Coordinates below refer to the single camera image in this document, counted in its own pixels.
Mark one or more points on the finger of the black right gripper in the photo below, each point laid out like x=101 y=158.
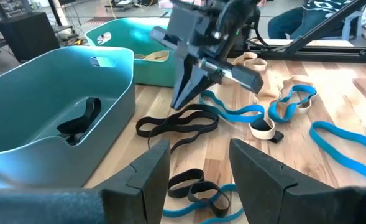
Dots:
x=184 y=81
x=201 y=81

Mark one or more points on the light chair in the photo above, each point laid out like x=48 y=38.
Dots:
x=356 y=25

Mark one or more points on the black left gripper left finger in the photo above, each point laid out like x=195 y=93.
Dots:
x=133 y=199

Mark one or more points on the tan rubber band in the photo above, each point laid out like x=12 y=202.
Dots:
x=236 y=60
x=265 y=64
x=304 y=109
x=139 y=56
x=158 y=56

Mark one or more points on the teal green plastic basket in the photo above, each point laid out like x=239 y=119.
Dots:
x=158 y=73

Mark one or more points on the person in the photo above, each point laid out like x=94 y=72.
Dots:
x=294 y=21

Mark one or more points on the slate blue plastic basket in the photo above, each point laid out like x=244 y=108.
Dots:
x=46 y=77

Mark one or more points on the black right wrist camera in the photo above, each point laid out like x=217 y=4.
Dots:
x=182 y=23

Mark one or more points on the black cabinet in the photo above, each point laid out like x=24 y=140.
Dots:
x=27 y=37

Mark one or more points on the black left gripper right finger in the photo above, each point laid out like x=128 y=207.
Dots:
x=269 y=199

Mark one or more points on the storage shelf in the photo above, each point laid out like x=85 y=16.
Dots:
x=2 y=9

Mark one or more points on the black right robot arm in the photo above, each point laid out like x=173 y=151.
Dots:
x=238 y=15

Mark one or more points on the short wide cream rubber band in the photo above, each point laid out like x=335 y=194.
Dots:
x=262 y=134

